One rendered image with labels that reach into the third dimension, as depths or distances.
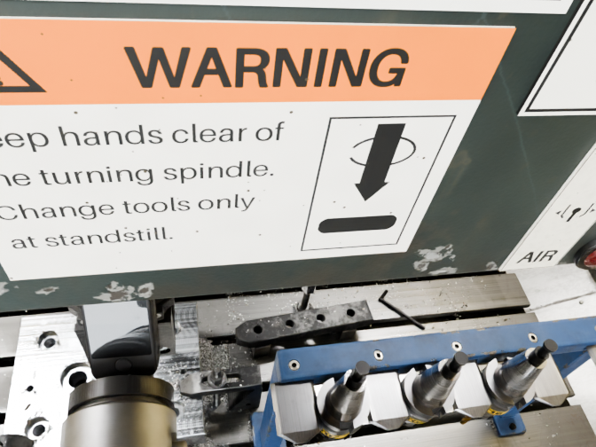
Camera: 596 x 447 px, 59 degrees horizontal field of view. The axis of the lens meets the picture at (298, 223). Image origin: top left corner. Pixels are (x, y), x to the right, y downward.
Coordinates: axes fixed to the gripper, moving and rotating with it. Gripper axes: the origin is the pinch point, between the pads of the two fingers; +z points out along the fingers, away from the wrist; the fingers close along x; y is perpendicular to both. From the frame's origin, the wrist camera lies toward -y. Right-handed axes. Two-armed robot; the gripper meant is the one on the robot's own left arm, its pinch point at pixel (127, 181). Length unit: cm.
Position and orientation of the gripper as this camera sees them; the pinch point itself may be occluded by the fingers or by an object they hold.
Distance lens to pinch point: 49.4
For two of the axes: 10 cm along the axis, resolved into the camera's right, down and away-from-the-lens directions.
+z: -1.6, -7.8, 6.0
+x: 9.8, -0.5, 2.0
